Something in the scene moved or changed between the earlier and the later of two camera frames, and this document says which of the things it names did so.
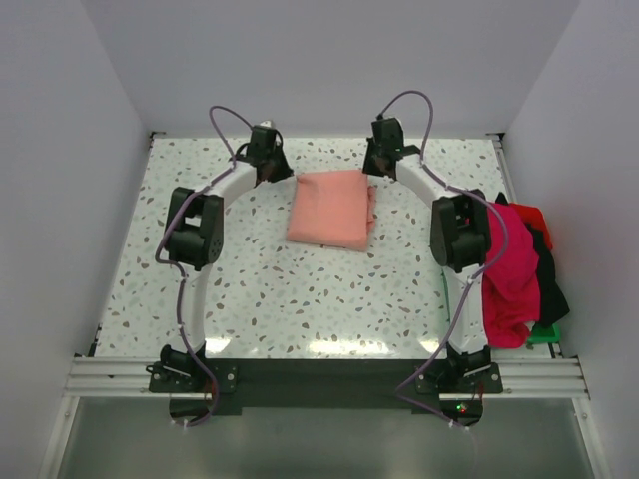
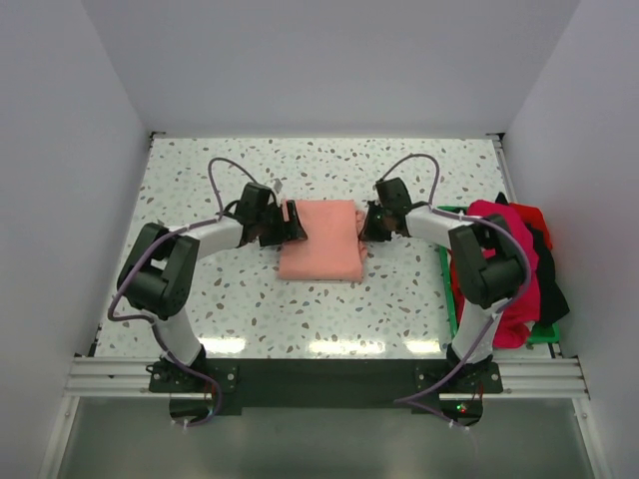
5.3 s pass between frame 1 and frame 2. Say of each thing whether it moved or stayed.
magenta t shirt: stayed
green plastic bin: stayed
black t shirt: stayed
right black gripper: moved
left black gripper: moved
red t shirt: stayed
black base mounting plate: stayed
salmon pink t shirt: moved
